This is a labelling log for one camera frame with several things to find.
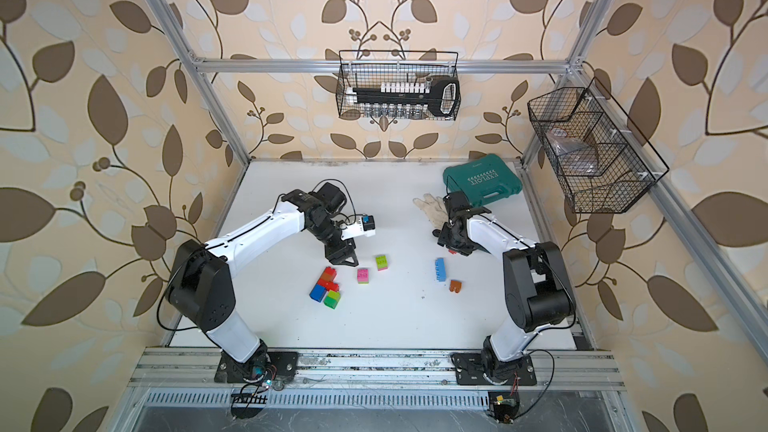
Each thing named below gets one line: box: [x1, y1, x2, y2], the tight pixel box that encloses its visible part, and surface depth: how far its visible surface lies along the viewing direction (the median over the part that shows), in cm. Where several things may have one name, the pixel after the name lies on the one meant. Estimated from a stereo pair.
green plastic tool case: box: [443, 154, 523, 207], surface depth 111 cm
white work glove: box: [412, 193, 449, 230], surface depth 107 cm
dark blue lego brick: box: [309, 283, 327, 303], surface depth 88 cm
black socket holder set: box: [346, 76, 460, 117], surface depth 86 cm
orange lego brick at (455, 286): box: [449, 280, 463, 294], surface depth 88 cm
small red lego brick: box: [317, 278, 339, 292], surface depth 88 cm
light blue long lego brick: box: [435, 257, 446, 282], surface depth 92 cm
